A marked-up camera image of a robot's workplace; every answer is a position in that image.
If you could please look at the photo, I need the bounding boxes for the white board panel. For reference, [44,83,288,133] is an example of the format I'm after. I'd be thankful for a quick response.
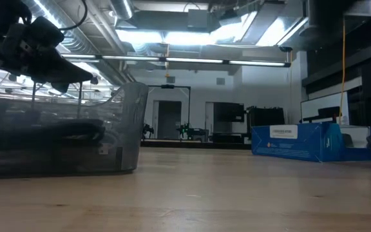
[300,91,350,125]

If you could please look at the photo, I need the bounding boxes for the black gantry stand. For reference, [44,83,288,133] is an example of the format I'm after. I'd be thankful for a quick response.
[147,84,192,140]

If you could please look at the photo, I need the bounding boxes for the yellow hanging cable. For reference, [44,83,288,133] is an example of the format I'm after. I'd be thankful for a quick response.
[338,17,348,125]

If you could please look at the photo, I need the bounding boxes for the blue cardboard box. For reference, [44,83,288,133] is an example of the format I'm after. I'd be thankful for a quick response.
[251,121,371,163]

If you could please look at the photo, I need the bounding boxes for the translucent grey plastic bin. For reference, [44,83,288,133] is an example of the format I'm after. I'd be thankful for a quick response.
[0,81,149,179]

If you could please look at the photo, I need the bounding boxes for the long linear ceiling light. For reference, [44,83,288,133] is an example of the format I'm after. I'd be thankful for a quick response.
[61,53,292,68]

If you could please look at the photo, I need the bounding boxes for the silver ventilation duct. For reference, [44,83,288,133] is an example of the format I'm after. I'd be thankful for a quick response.
[21,0,135,85]

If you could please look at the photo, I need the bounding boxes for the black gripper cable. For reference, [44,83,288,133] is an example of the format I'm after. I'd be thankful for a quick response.
[59,0,89,32]

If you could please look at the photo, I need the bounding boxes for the black cabinet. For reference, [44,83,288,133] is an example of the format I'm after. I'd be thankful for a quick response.
[245,106,286,137]

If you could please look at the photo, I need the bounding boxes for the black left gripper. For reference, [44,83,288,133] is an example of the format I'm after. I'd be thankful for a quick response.
[0,15,95,94]

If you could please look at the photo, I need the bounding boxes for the background robot green lights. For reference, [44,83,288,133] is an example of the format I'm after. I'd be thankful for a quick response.
[176,123,209,142]

